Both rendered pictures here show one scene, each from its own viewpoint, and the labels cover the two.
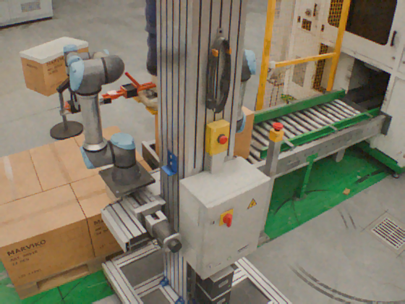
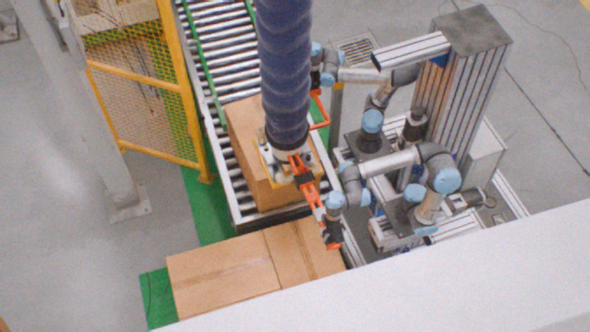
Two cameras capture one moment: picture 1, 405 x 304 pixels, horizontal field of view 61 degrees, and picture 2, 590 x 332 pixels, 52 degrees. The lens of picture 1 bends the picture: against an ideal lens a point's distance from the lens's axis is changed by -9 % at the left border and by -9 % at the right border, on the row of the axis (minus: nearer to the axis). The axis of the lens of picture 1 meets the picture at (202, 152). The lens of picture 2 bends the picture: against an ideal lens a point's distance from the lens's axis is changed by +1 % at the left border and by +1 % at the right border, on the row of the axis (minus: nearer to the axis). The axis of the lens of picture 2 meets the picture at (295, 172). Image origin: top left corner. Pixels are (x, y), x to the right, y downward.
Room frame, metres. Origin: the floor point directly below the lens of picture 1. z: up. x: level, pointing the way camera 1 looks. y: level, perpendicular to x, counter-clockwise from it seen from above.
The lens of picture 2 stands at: (1.60, 2.04, 3.84)
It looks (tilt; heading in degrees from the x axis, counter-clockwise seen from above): 57 degrees down; 287
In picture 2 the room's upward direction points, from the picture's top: 1 degrees counter-clockwise
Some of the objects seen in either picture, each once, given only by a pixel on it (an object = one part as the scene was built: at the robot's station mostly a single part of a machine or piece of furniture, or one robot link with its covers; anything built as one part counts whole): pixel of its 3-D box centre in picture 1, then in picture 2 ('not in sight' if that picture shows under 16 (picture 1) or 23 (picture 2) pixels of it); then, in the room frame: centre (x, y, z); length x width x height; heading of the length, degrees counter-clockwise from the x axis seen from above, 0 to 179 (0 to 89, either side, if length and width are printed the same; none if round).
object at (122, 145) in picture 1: (121, 148); (414, 198); (1.47, 0.39, 1.20); 0.13 x 0.12 x 0.14; 119
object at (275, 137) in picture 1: (266, 189); (334, 126); (2.07, -0.48, 0.50); 0.07 x 0.07 x 1.00; 34
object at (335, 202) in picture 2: (71, 55); (334, 203); (1.82, 0.72, 1.55); 0.09 x 0.08 x 0.11; 29
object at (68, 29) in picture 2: not in sight; (72, 36); (3.34, 0.16, 1.62); 0.20 x 0.05 x 0.30; 124
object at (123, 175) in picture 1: (125, 167); (410, 208); (1.48, 0.38, 1.09); 0.15 x 0.15 x 0.10
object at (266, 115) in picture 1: (291, 106); (193, 46); (3.23, -0.84, 0.60); 1.60 x 0.10 x 0.09; 124
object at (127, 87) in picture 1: (129, 90); (304, 180); (2.03, 0.46, 1.25); 0.10 x 0.08 x 0.06; 37
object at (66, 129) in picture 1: (62, 107); not in sight; (3.53, 1.58, 0.31); 0.40 x 0.40 x 0.62
